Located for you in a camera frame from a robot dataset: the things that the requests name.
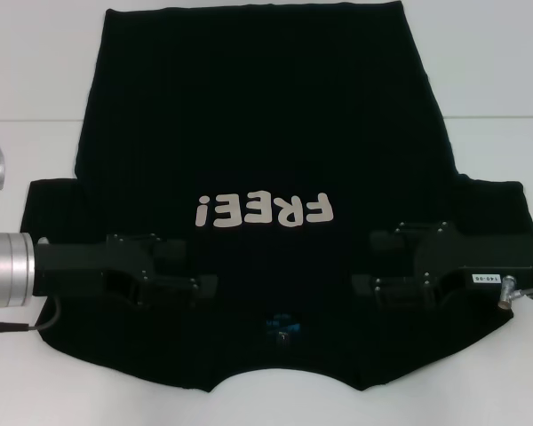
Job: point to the black shirt with FREE print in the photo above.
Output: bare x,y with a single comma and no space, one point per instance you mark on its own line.
266,111

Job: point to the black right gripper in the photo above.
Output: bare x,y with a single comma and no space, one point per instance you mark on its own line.
462,262

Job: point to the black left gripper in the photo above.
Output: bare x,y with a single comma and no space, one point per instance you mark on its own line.
84,264

